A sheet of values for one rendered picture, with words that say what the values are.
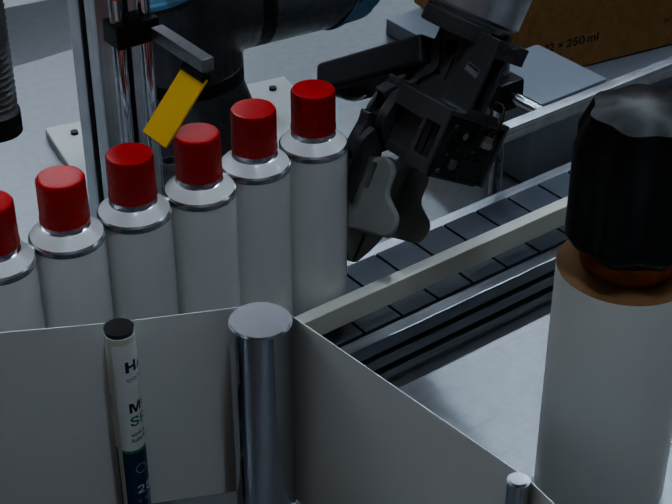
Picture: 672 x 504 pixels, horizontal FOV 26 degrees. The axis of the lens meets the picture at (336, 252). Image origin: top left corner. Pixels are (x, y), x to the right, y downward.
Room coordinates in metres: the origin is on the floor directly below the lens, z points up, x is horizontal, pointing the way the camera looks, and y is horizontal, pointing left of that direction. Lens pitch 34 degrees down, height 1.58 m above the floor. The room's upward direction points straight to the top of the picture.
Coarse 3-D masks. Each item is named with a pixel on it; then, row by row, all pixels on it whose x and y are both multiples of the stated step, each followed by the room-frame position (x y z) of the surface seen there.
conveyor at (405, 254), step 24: (528, 192) 1.14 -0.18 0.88; (552, 192) 1.14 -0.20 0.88; (480, 216) 1.10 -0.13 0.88; (504, 216) 1.10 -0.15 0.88; (432, 240) 1.06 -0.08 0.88; (456, 240) 1.06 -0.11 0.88; (552, 240) 1.06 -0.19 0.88; (360, 264) 1.02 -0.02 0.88; (384, 264) 1.02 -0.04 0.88; (408, 264) 1.02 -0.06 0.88; (480, 264) 1.02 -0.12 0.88; (504, 264) 1.02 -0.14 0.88; (432, 288) 0.99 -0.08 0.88; (456, 288) 0.99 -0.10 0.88; (384, 312) 0.95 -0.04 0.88; (408, 312) 0.95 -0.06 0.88; (336, 336) 0.92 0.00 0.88; (360, 336) 0.92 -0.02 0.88
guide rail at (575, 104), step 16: (656, 64) 1.24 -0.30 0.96; (624, 80) 1.20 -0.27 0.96; (640, 80) 1.21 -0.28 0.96; (656, 80) 1.23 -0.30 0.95; (576, 96) 1.17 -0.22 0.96; (592, 96) 1.18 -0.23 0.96; (544, 112) 1.14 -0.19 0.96; (560, 112) 1.15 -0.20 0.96; (576, 112) 1.16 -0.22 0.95; (512, 128) 1.12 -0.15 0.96; (528, 128) 1.13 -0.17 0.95
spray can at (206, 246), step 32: (192, 128) 0.89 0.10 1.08; (192, 160) 0.87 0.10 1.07; (192, 192) 0.87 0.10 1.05; (224, 192) 0.87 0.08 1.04; (192, 224) 0.86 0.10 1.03; (224, 224) 0.87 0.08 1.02; (192, 256) 0.86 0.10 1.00; (224, 256) 0.87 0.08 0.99; (192, 288) 0.86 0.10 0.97; (224, 288) 0.86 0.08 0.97
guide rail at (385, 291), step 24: (528, 216) 1.04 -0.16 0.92; (552, 216) 1.05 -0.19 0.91; (480, 240) 1.01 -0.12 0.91; (504, 240) 1.02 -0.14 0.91; (528, 240) 1.04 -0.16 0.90; (432, 264) 0.97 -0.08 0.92; (456, 264) 0.99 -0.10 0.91; (360, 288) 0.94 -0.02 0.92; (384, 288) 0.94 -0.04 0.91; (408, 288) 0.96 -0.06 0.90; (312, 312) 0.91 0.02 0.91; (336, 312) 0.91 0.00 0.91; (360, 312) 0.93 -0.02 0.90
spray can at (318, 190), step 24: (312, 96) 0.94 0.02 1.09; (312, 120) 0.93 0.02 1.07; (288, 144) 0.94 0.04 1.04; (312, 144) 0.93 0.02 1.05; (336, 144) 0.94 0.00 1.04; (312, 168) 0.93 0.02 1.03; (336, 168) 0.93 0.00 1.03; (312, 192) 0.93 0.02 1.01; (336, 192) 0.93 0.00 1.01; (312, 216) 0.93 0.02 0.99; (336, 216) 0.93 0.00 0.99; (312, 240) 0.93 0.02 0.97; (336, 240) 0.93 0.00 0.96; (312, 264) 0.93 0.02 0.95; (336, 264) 0.93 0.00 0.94; (312, 288) 0.93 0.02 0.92; (336, 288) 0.93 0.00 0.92
